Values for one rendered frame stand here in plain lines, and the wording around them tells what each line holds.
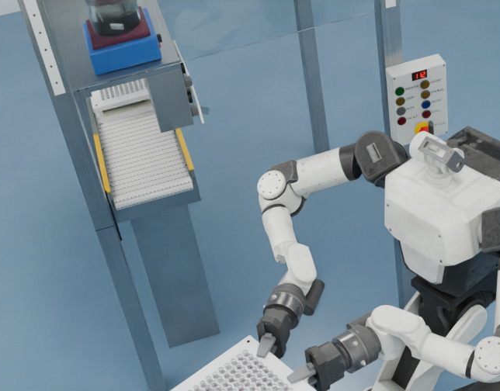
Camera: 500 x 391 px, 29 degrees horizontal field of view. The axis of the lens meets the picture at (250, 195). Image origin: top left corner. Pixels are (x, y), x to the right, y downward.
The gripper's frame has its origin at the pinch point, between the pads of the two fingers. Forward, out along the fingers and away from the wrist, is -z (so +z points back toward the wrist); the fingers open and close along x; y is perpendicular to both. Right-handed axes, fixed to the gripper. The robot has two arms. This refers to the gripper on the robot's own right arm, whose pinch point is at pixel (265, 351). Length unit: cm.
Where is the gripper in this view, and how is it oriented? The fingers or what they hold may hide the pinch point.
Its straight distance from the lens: 223.3
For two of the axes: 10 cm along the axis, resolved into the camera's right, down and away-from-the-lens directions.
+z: 3.3, -6.1, 7.2
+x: 1.3, 7.8, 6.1
